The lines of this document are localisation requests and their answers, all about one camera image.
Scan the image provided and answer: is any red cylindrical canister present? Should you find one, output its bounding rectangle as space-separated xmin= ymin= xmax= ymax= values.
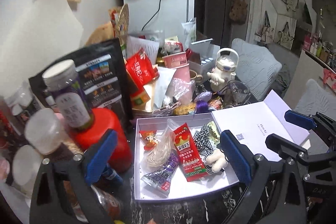
xmin=72 ymin=107 xmax=133 ymax=173

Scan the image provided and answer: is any purple label plastic bottle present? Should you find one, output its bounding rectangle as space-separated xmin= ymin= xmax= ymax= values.
xmin=42 ymin=59 xmax=94 ymax=131

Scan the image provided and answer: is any grey quilted sofa cushion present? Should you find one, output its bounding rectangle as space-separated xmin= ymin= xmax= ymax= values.
xmin=231 ymin=38 xmax=282 ymax=101

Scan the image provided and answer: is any red orange snack bag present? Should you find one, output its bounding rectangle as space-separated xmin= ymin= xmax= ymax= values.
xmin=126 ymin=48 xmax=157 ymax=88

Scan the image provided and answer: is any purple tassel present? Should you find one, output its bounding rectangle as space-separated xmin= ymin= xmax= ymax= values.
xmin=194 ymin=100 xmax=211 ymax=114

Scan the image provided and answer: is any lavender gift box lid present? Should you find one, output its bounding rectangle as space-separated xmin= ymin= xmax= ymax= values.
xmin=213 ymin=90 xmax=309 ymax=161

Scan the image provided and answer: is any pink paper cup stack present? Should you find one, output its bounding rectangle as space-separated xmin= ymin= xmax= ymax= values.
xmin=163 ymin=52 xmax=190 ymax=82

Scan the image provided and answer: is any red spicy snack packet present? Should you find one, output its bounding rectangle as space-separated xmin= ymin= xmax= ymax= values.
xmin=174 ymin=123 xmax=208 ymax=182

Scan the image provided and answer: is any small orange red snack packet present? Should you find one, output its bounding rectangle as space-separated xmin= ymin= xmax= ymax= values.
xmin=139 ymin=130 xmax=159 ymax=151

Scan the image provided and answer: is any small green snack packet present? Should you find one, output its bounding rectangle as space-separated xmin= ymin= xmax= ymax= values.
xmin=207 ymin=121 xmax=220 ymax=145

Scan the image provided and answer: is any black standing food pouch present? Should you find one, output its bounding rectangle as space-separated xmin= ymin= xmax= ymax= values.
xmin=29 ymin=39 xmax=133 ymax=129

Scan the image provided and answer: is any black white gingham plush toy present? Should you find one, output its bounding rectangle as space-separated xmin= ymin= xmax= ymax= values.
xmin=193 ymin=124 xmax=228 ymax=174

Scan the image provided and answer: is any lavender gift box tray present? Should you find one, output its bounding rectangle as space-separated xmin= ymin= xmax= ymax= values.
xmin=134 ymin=113 xmax=239 ymax=202

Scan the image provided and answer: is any bagged white cord coil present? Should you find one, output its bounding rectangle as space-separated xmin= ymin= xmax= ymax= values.
xmin=144 ymin=118 xmax=176 ymax=169

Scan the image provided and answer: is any white mini fridge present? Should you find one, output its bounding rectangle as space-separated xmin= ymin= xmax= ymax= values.
xmin=123 ymin=0 xmax=195 ymax=42

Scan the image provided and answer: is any beige ceramic mug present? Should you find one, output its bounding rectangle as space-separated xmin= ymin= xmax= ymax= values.
xmin=189 ymin=69 xmax=203 ymax=83

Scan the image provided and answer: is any clear glass mug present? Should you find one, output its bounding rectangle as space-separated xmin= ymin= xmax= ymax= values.
xmin=223 ymin=80 xmax=252 ymax=109

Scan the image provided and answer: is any white robot shaped kettle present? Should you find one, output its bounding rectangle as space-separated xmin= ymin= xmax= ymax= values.
xmin=207 ymin=48 xmax=239 ymax=95

